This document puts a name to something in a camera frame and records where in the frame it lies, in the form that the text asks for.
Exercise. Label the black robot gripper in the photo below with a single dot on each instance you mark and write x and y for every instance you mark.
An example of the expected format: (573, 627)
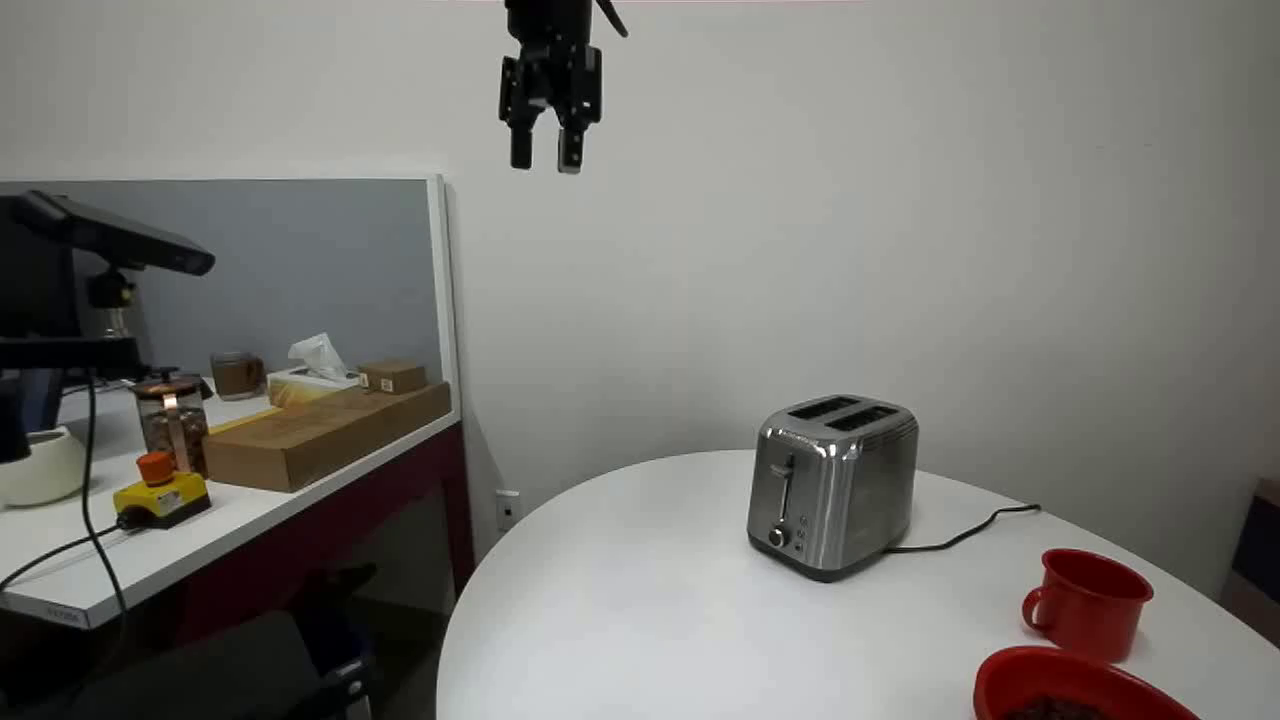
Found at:
(555, 65)

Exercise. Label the silver two-slot toaster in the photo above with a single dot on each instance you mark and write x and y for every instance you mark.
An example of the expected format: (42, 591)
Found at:
(833, 487)

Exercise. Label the grey partition board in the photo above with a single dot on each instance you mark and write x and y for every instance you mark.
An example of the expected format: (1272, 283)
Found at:
(356, 256)

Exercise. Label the small brown cardboard box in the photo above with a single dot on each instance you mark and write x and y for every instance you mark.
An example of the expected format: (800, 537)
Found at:
(394, 378)

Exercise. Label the white tissue box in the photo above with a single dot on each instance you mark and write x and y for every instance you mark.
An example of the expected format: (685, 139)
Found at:
(312, 368)

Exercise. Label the dark brown cup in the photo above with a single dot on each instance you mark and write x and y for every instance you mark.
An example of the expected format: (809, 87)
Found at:
(238, 372)

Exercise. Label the flat cardboard box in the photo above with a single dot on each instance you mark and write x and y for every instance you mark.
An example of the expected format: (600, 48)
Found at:
(302, 445)

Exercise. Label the glass jar with metal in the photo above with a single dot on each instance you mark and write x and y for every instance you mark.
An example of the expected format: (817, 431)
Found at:
(172, 418)

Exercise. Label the yellow emergency stop button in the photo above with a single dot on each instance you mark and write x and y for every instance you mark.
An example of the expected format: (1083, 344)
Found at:
(160, 492)

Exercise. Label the white tape roll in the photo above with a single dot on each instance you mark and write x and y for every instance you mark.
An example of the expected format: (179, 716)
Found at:
(50, 471)

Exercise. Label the red plastic mug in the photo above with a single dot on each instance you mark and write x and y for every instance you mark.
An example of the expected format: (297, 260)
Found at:
(1085, 607)

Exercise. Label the red plastic bowl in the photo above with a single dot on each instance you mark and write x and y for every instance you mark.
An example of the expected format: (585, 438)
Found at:
(1057, 685)

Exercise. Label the white desk with red frame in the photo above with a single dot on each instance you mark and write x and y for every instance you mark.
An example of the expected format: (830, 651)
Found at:
(247, 553)

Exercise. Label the black camera on stand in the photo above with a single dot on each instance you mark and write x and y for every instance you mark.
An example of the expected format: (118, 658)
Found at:
(64, 283)

